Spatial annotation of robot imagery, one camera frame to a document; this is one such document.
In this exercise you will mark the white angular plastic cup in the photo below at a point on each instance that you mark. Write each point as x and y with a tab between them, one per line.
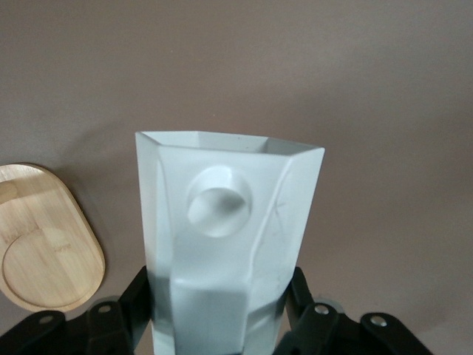
221	259

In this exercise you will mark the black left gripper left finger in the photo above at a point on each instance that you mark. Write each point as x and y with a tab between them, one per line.
111	325

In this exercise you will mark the brown table cover sheet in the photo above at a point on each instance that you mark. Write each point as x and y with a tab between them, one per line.
236	55

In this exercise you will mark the wooden cup rack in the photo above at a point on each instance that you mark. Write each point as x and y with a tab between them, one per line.
55	251

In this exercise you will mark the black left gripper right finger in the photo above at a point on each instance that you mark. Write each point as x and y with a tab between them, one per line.
325	333

